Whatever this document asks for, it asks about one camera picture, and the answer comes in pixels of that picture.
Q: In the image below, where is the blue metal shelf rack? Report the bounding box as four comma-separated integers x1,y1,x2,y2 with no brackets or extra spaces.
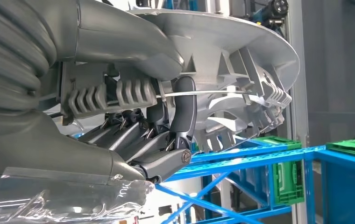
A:
156,136,355,224

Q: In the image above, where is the green plastic crate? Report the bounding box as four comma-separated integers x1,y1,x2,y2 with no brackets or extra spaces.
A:
326,137,355,160
253,136,305,205

